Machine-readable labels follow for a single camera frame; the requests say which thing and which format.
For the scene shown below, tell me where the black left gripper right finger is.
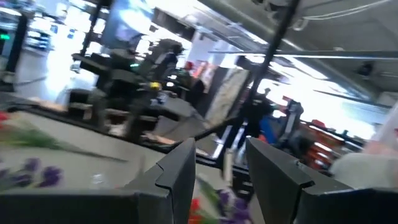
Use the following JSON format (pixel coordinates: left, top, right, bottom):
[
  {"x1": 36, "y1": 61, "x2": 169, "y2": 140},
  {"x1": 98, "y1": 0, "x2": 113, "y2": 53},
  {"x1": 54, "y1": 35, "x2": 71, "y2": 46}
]
[{"x1": 246, "y1": 137, "x2": 398, "y2": 224}]

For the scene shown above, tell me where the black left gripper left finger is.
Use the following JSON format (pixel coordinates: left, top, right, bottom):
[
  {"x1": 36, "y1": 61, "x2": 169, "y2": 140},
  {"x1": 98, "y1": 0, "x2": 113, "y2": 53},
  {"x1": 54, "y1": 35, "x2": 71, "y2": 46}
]
[{"x1": 0, "y1": 138, "x2": 197, "y2": 224}]

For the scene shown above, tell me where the purple artificial flower bunch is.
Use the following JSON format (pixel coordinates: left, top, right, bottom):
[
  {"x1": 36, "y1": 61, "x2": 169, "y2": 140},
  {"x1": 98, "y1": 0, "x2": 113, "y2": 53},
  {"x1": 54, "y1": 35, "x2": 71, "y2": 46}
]
[
  {"x1": 0, "y1": 157, "x2": 64, "y2": 190},
  {"x1": 198, "y1": 177, "x2": 253, "y2": 224}
]

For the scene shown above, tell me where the red artificial flower bunch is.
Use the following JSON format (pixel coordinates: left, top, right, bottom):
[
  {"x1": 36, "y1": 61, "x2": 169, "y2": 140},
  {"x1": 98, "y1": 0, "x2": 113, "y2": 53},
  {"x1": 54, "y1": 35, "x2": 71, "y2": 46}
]
[{"x1": 188, "y1": 197, "x2": 205, "y2": 224}]

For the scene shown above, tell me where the black metal post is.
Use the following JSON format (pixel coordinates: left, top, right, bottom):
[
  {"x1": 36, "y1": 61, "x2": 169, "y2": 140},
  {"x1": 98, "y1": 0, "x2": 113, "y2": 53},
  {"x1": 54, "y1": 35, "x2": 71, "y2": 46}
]
[{"x1": 214, "y1": 0, "x2": 302, "y2": 169}]

